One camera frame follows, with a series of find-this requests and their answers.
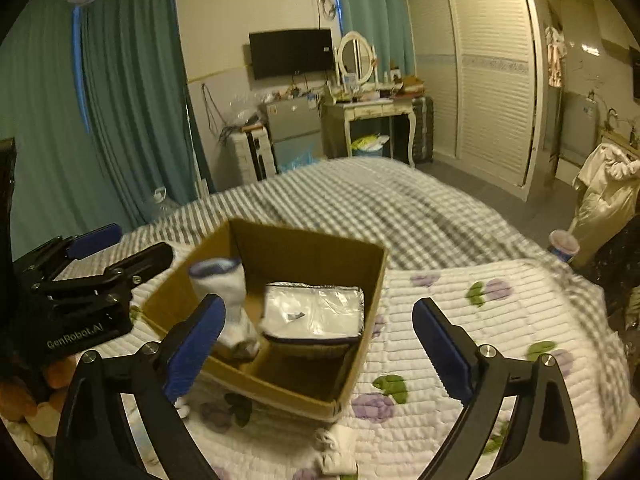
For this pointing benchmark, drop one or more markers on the teal curtain right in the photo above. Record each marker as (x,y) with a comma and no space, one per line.
(386,25)

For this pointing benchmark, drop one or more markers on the oval vanity mirror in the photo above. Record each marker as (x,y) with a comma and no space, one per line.
(355,59)

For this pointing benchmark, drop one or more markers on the grey mini fridge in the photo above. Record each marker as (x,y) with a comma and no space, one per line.
(294,128)

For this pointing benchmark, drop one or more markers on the clear water jug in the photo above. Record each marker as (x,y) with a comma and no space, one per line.
(160,205)

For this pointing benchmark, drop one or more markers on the white jacket on chair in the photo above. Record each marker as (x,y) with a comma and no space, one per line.
(608,190)

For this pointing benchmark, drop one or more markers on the teal curtain left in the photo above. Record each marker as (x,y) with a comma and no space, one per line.
(95,97)

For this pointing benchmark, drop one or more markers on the white suitcase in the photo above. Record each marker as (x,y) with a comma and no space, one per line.
(252,155)

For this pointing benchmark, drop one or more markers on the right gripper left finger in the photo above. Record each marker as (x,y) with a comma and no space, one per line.
(95,439)

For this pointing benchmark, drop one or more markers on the clear zip pouch white fabric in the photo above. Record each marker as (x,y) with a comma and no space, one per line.
(297,313)

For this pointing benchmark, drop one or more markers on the blue laundry basket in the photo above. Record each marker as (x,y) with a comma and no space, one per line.
(370,146)

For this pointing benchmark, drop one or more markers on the blue plastic bag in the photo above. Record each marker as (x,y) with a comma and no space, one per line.
(300,161)

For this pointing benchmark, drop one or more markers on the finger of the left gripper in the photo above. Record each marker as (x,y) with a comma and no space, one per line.
(129,272)
(60,250)

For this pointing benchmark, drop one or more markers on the white dressing table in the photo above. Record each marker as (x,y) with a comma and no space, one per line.
(337,119)

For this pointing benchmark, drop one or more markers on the white sock with blue cuff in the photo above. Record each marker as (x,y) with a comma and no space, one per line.
(225,278)

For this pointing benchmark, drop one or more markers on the white floral quilt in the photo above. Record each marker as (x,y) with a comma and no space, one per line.
(400,412)

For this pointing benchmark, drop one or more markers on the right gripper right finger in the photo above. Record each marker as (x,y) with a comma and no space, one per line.
(541,440)

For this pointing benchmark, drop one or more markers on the grey checked bed sheet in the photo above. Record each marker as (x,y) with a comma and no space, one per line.
(422,222)

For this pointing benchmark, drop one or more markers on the black wall television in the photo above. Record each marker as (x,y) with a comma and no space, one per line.
(291,52)

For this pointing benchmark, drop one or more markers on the brown cardboard box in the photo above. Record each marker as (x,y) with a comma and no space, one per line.
(320,388)

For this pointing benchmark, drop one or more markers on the cup with straw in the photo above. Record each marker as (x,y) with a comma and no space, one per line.
(563,244)

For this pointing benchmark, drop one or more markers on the white louvred wardrobe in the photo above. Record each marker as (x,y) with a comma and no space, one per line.
(481,64)

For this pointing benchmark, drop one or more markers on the teal curtain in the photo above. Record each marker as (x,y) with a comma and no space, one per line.
(95,97)
(386,25)

